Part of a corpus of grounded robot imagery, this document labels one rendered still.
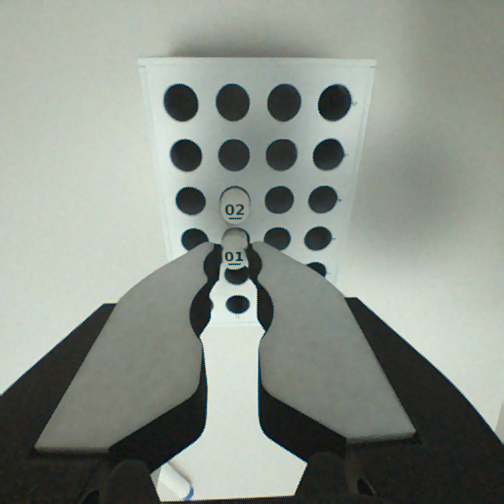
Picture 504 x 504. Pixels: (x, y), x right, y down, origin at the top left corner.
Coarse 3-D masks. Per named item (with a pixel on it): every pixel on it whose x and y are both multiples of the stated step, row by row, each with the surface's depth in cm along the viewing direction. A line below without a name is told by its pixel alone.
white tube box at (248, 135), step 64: (192, 64) 10; (256, 64) 11; (320, 64) 11; (192, 128) 12; (256, 128) 12; (320, 128) 12; (192, 192) 16; (256, 192) 13; (320, 192) 15; (320, 256) 15; (256, 320) 16
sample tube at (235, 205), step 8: (224, 192) 13; (232, 192) 12; (240, 192) 12; (224, 200) 12; (232, 200) 12; (240, 200) 12; (248, 200) 12; (224, 208) 12; (232, 208) 12; (240, 208) 12; (248, 208) 12; (224, 216) 12; (232, 216) 12; (240, 216) 12; (248, 216) 12
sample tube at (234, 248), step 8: (232, 232) 14; (240, 232) 14; (224, 240) 13; (232, 240) 13; (240, 240) 13; (224, 248) 12; (232, 248) 12; (240, 248) 12; (224, 256) 13; (232, 256) 13; (240, 256) 13; (224, 264) 13; (232, 264) 13; (240, 264) 13
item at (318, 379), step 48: (288, 288) 9; (336, 288) 9; (288, 336) 7; (336, 336) 7; (288, 384) 6; (336, 384) 6; (384, 384) 6; (288, 432) 6; (336, 432) 5; (384, 432) 5
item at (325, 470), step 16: (128, 464) 5; (144, 464) 5; (320, 464) 5; (336, 464) 5; (112, 480) 5; (128, 480) 5; (144, 480) 5; (304, 480) 5; (320, 480) 5; (336, 480) 5; (112, 496) 4; (128, 496) 4; (144, 496) 4; (272, 496) 4; (288, 496) 4; (304, 496) 4; (320, 496) 4; (336, 496) 4; (352, 496) 4; (368, 496) 4
